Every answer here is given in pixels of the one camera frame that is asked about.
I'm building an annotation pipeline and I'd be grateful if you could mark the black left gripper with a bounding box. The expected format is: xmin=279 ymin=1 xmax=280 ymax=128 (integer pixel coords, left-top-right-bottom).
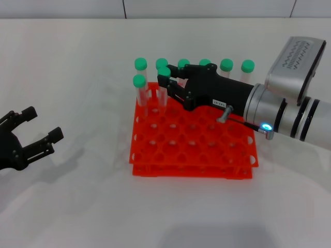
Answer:
xmin=0 ymin=106 xmax=64 ymax=173

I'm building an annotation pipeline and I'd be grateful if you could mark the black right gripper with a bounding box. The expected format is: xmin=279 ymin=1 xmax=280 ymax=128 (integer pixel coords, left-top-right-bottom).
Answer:
xmin=157 ymin=63 xmax=255 ymax=121

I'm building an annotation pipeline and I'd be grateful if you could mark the red plastic test tube rack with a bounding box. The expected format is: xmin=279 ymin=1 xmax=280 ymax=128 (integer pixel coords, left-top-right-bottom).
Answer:
xmin=128 ymin=82 xmax=259 ymax=179

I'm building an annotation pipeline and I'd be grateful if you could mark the black cable with metal plugs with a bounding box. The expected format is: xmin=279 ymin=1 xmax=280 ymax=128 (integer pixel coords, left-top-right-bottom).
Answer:
xmin=216 ymin=105 xmax=275 ymax=141

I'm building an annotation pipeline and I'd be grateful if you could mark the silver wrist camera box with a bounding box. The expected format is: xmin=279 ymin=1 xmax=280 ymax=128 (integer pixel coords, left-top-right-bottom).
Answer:
xmin=263 ymin=36 xmax=327 ymax=106

